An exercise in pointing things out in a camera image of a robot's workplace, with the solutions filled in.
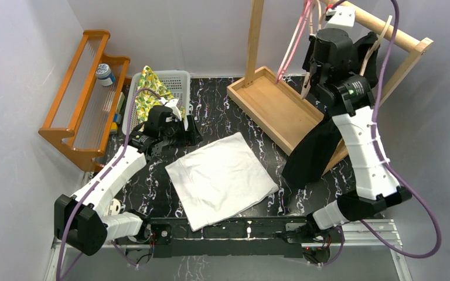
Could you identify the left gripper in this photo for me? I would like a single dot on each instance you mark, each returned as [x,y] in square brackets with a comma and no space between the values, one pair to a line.
[188,132]

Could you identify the white cloth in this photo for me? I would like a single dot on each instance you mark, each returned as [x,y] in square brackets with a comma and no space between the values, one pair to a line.
[219,180]

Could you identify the black skirt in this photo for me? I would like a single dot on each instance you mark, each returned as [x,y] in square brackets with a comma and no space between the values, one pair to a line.
[318,147]

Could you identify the beige wooden hanger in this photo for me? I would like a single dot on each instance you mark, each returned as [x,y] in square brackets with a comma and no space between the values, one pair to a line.
[375,45]

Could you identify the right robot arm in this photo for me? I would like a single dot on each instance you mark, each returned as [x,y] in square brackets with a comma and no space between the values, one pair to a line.
[376,188]

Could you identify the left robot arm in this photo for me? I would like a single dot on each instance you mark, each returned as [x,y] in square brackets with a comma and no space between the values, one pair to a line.
[80,219]

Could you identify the pink hanger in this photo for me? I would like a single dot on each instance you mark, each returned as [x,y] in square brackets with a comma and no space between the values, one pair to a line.
[305,20]

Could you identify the white plastic basket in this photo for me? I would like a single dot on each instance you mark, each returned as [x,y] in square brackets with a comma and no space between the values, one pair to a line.
[177,87]

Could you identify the yellow green patterned cloth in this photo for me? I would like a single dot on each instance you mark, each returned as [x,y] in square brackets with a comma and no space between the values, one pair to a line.
[145,100]

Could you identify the wooden clothes rack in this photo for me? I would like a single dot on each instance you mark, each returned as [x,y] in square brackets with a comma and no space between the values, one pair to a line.
[280,111]

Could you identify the small white blue jar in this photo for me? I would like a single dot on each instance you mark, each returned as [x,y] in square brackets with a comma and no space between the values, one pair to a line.
[105,75]

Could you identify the orange wooden shelf rack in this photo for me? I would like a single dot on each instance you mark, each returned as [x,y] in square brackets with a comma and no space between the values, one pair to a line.
[79,120]

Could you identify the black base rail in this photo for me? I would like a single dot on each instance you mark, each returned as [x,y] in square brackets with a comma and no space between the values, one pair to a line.
[238,236]

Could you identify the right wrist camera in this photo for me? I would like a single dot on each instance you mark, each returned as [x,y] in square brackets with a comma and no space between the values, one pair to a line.
[340,17]

